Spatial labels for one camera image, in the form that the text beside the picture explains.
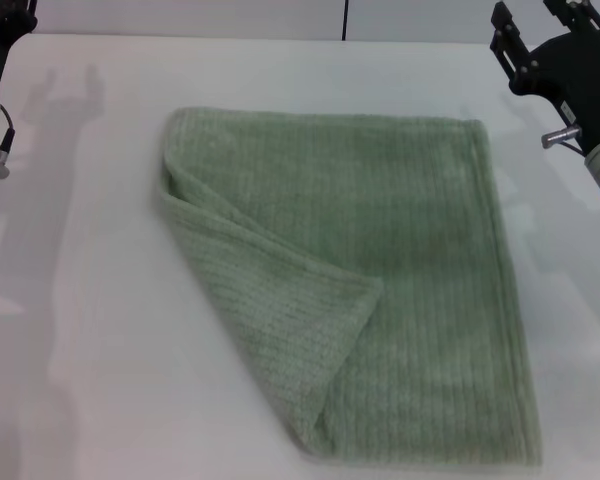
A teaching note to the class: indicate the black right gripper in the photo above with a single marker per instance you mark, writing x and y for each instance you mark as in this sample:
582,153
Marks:
580,75

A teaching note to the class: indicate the light green ribbed towel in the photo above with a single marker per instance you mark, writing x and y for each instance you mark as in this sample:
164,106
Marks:
370,210

